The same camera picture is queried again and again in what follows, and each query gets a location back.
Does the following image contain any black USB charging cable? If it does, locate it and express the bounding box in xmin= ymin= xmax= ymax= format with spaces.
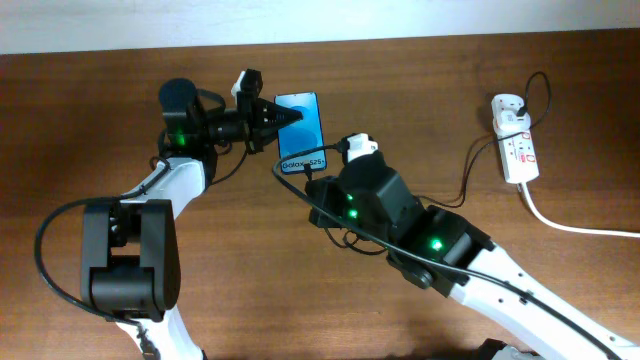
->
xmin=302 ymin=71 xmax=553 ymax=256

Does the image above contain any white power strip cord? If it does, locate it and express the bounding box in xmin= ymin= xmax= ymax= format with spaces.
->
xmin=517 ymin=181 xmax=640 ymax=239

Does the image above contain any white USB charger plug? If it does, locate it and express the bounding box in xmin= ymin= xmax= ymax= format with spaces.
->
xmin=493 ymin=110 xmax=531 ymax=138

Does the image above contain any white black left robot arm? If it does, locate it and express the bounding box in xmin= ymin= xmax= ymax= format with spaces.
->
xmin=81 ymin=69 xmax=303 ymax=359

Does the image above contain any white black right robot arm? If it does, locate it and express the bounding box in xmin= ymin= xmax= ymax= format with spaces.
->
xmin=304 ymin=151 xmax=639 ymax=359

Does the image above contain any white power strip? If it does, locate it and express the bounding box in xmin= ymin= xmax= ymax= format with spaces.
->
xmin=491 ymin=94 xmax=539 ymax=184

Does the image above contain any blue smartphone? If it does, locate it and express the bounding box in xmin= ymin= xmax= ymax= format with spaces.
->
xmin=274 ymin=92 xmax=327 ymax=175

